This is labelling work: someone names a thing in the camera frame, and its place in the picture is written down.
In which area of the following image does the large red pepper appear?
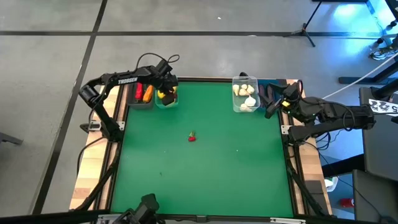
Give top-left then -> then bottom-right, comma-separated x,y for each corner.
134,82 -> 144,101

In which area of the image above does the orange carrot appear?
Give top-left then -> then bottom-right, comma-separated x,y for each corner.
142,84 -> 155,103

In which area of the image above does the black cabinet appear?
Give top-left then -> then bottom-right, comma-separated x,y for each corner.
352,169 -> 398,224

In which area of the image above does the black stand leg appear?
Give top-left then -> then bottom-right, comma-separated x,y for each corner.
338,60 -> 398,85

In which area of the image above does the white cup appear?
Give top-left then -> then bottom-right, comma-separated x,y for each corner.
324,176 -> 339,193

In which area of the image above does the black floor cable bundle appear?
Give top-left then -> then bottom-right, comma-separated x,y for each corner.
307,130 -> 340,153

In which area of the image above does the green table mat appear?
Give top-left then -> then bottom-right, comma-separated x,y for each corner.
109,80 -> 295,218

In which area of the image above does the clear plastic bin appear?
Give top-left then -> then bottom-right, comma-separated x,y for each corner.
231,75 -> 261,114

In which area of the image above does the black table frame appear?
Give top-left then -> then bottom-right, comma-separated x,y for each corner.
70,73 -> 335,224

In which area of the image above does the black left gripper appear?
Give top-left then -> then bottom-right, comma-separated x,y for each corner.
157,72 -> 180,107

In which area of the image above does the black desk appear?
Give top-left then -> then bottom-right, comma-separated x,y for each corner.
359,86 -> 398,183

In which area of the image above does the blue plastic bin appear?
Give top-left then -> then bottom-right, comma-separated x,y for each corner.
257,78 -> 284,110

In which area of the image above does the white floor cable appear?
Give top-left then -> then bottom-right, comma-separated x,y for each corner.
330,51 -> 398,96

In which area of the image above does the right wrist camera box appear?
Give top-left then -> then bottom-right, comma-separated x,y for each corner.
285,81 -> 304,97

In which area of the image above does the white sneaker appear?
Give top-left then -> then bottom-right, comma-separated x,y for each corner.
369,46 -> 398,62

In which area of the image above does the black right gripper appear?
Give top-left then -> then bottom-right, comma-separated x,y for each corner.
264,82 -> 301,120

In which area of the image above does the teal plastic bin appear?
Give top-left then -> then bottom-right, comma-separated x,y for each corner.
154,82 -> 180,109

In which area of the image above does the black power cable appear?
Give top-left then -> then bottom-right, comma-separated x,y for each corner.
76,135 -> 106,178

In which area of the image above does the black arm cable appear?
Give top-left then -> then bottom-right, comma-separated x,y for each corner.
135,52 -> 181,74
294,79 -> 307,96

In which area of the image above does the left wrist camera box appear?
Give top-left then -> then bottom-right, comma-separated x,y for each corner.
155,59 -> 174,75

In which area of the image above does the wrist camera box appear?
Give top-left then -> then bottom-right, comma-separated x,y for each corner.
285,81 -> 304,97
155,59 -> 174,75

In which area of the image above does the grey floor stand foot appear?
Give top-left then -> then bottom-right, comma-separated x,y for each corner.
0,131 -> 24,146

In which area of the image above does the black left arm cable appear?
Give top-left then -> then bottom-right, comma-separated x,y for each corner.
135,52 -> 181,74

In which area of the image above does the black tripod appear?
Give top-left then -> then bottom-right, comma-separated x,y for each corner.
282,0 -> 324,48

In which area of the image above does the white marker tag paper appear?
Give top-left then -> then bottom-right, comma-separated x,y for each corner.
368,98 -> 398,117

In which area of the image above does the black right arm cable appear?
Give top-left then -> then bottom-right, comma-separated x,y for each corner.
294,79 -> 307,96

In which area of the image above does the black angular object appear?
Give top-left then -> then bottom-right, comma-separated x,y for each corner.
111,192 -> 162,224

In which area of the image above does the dark grey plastic bin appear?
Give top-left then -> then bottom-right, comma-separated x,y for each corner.
127,81 -> 155,110

